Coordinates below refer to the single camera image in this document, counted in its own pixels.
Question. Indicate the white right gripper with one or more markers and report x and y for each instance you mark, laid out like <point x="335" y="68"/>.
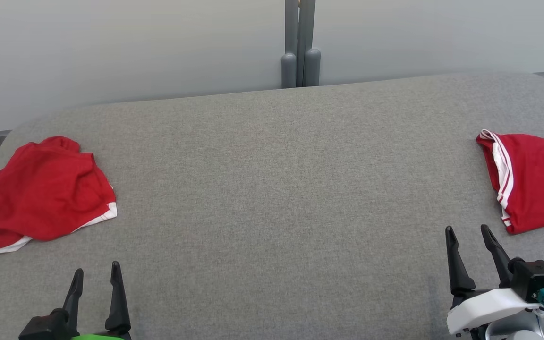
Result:
<point x="489" y="309"/>

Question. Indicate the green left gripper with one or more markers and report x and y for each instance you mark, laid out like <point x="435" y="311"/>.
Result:
<point x="97" y="337"/>

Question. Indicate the red Bulls jersey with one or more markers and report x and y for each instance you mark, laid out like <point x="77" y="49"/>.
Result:
<point x="536" y="184"/>

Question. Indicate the red shorts white trim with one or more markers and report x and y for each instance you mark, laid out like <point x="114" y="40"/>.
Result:
<point x="40" y="193"/>

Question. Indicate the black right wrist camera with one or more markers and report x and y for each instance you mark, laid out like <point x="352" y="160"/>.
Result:
<point x="536" y="281"/>

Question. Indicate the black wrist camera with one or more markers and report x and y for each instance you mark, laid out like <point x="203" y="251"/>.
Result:
<point x="536" y="281"/>
<point x="40" y="328"/>

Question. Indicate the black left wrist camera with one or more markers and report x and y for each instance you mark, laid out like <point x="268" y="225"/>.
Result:
<point x="40" y="328"/>

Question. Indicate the grey partition post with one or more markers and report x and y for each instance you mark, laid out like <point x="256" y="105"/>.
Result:
<point x="300" y="47"/>

